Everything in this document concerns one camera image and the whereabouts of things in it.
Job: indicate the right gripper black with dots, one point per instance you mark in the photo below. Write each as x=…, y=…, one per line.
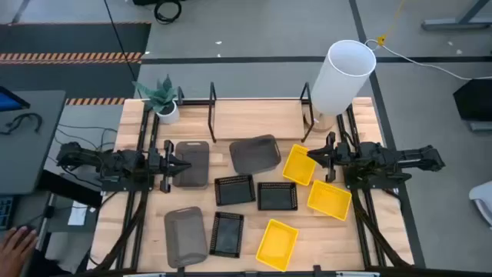
x=342, y=155

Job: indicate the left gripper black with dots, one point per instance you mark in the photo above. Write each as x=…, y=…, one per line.
x=159, y=163

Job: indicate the grey plastic basket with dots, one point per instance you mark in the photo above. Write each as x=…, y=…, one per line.
x=254, y=154
x=185, y=236
x=191, y=164

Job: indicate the yellow plastic basket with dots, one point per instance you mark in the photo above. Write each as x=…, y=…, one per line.
x=299, y=165
x=277, y=245
x=329, y=200

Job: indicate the black slotted plastic basket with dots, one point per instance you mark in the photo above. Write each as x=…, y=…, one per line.
x=227, y=234
x=277, y=197
x=234, y=190

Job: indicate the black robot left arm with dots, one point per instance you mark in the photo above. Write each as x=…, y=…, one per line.
x=115, y=161

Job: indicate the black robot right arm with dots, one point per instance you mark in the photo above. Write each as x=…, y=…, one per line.
x=384, y=157

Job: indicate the round wooden lamp base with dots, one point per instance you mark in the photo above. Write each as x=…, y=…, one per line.
x=321, y=125

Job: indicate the white plant pot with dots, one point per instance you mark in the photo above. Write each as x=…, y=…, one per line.
x=169, y=117

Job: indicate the green potted plant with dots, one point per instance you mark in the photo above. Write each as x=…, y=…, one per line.
x=161, y=96

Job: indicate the white cylindrical lamp shade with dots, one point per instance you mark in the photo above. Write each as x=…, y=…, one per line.
x=338, y=84

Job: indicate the black table clamp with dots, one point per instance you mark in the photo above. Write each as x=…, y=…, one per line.
x=180, y=270
x=317, y=269

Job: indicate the white paper sheet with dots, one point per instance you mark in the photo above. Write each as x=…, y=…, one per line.
x=78, y=215

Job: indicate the white light bar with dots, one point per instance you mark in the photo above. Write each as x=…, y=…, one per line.
x=144, y=274
x=357, y=274

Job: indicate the dark grey desk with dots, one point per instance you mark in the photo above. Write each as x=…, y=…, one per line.
x=34, y=154

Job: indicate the long orange-black hazard strip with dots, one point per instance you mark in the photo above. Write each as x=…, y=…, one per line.
x=69, y=57

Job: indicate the black box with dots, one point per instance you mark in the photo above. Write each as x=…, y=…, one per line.
x=474, y=100

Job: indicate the white chair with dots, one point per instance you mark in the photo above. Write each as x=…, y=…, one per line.
x=483, y=200

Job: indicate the black floor mat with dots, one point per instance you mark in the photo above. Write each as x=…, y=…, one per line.
x=57, y=38

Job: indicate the black keyboard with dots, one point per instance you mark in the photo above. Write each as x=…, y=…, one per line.
x=4, y=213

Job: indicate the person's hand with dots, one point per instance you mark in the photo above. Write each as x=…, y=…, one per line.
x=15, y=246

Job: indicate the monitor with blue screen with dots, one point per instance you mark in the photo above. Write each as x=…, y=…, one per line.
x=7, y=102

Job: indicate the grey desk foot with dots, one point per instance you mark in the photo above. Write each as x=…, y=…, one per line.
x=453, y=24

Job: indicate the black aluminium frame rail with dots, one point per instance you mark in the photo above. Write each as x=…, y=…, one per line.
x=341, y=123
x=144, y=127
x=423, y=271
x=194, y=102
x=154, y=131
x=353, y=123

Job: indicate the wooden shelf with black frame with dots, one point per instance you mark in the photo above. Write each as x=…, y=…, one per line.
x=257, y=119

